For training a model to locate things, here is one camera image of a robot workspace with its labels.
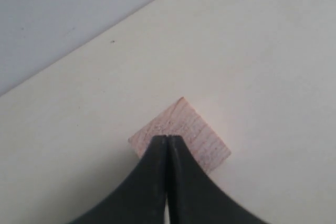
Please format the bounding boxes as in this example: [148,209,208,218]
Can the small wooden cube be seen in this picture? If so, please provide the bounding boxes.
[128,97,231,174]

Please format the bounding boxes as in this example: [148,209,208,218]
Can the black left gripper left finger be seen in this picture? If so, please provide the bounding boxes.
[72,136,168,223]

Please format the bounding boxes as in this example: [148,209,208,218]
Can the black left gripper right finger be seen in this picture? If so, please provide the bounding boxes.
[167,135,265,224]

